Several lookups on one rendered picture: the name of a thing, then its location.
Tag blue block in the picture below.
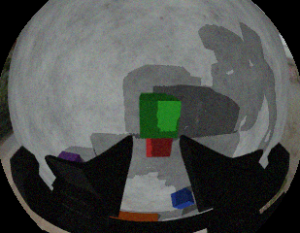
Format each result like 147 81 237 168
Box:
172 187 195 210

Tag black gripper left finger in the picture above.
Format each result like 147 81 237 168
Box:
45 136 133 217

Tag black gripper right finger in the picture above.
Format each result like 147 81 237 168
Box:
180 135 263 213

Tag purple block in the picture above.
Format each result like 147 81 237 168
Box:
57 151 83 163

